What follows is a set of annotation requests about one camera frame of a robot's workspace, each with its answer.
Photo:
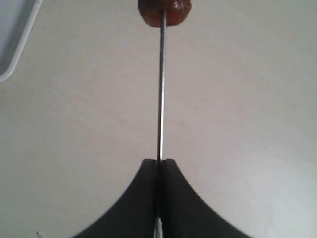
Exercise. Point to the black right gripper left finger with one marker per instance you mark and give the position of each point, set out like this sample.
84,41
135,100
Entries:
133,215

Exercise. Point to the reddish-brown meatball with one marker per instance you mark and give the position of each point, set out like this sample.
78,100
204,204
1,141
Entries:
152,11

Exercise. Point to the thin metal skewer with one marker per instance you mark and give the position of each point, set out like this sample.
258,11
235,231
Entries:
160,130

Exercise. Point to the white rectangular plastic tray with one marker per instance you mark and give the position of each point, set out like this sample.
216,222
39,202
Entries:
16,20

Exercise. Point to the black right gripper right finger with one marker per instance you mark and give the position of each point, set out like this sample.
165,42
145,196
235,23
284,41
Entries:
183,213

